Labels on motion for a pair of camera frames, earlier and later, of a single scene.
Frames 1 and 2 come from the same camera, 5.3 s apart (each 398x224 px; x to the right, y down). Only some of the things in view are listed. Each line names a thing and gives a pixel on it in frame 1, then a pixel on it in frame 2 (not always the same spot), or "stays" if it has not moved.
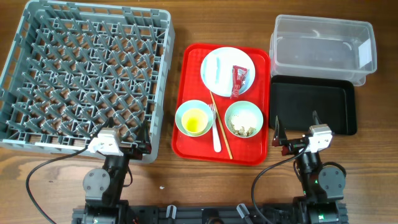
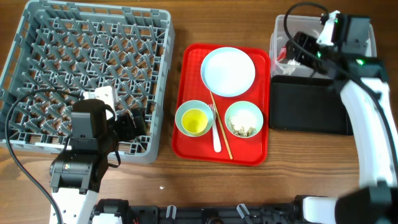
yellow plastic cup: x=194 y=121 stays
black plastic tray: x=293 y=99 stays
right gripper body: x=293 y=147 to x=308 y=43
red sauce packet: x=239 y=74 to x=282 y=53
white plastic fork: x=216 y=139 stays
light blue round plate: x=228 y=57 stays
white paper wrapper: x=217 y=66 to x=290 y=67
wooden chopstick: x=221 y=125 stays
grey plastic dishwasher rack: x=69 y=66 stays
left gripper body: x=130 y=153 to x=124 y=128
